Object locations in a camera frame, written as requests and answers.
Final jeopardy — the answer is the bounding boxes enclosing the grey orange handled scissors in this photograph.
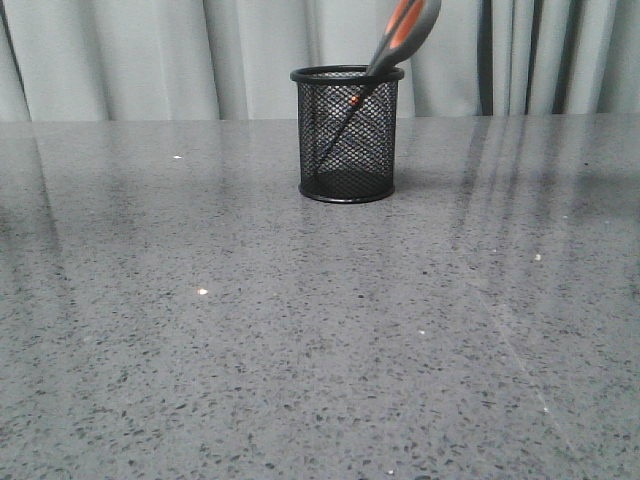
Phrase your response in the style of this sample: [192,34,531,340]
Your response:
[319,0,443,161]

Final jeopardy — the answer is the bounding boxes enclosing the grey pleated curtain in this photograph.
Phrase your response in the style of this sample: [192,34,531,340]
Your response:
[1,1,639,121]

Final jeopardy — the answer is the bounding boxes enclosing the black mesh pen cup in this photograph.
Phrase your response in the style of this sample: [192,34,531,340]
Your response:
[290,65,404,204]

